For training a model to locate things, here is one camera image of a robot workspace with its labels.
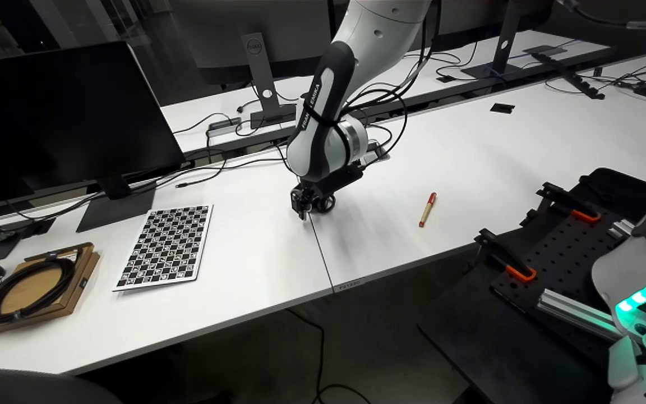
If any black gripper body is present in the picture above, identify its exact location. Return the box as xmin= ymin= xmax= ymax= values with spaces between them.
xmin=290 ymin=175 xmax=335 ymax=213

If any silver desk socket box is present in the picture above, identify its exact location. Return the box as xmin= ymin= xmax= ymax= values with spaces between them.
xmin=205 ymin=114 xmax=245 ymax=142

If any red and tan marker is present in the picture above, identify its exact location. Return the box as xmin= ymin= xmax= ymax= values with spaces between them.
xmin=417 ymin=191 xmax=439 ymax=229

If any monitor with silver stand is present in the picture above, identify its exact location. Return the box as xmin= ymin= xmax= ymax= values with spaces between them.
xmin=159 ymin=0 xmax=339 ymax=132

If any black white checkerboard sheet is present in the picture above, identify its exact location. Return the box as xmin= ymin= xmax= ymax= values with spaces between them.
xmin=111 ymin=203 xmax=216 ymax=294

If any orange black clamp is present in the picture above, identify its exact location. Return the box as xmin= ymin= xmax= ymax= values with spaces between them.
xmin=535 ymin=180 xmax=603 ymax=228
xmin=474 ymin=228 xmax=541 ymax=287

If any black monitor stand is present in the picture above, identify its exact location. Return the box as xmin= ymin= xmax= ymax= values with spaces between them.
xmin=460 ymin=0 xmax=538 ymax=83

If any large black monitor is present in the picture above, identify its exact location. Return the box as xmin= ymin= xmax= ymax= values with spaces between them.
xmin=0 ymin=40 xmax=188 ymax=233

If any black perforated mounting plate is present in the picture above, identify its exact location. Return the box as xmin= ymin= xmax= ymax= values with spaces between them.
xmin=488 ymin=196 xmax=643 ymax=333

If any dark flat plate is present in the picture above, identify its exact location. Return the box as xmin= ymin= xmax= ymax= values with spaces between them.
xmin=523 ymin=42 xmax=565 ymax=66

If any aluminium extrusion bar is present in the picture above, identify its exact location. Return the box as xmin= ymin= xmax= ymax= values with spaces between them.
xmin=535 ymin=287 xmax=623 ymax=342

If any black power strip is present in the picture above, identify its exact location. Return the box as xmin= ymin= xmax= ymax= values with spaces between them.
xmin=559 ymin=68 xmax=609 ymax=102

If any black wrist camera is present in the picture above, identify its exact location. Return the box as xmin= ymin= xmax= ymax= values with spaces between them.
xmin=326 ymin=151 xmax=378 ymax=193

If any long black desk cable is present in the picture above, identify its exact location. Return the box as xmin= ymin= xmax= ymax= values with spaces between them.
xmin=274 ymin=73 xmax=319 ymax=109

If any black monitor cable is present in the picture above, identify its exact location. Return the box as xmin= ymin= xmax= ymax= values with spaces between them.
xmin=175 ymin=142 xmax=295 ymax=189

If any black cable with adapter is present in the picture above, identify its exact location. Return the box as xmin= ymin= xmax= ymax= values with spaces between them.
xmin=172 ymin=111 xmax=224 ymax=140

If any black floor cable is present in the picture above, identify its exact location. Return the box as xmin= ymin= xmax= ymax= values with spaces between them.
xmin=285 ymin=308 xmax=374 ymax=404

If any black cable at black stand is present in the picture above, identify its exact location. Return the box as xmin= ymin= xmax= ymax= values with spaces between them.
xmin=410 ymin=40 xmax=506 ymax=85

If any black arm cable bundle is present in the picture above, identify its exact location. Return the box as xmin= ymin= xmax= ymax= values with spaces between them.
xmin=341 ymin=0 xmax=447 ymax=164

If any wooden box with black ring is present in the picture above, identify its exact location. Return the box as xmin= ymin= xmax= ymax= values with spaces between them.
xmin=0 ymin=241 xmax=102 ymax=336

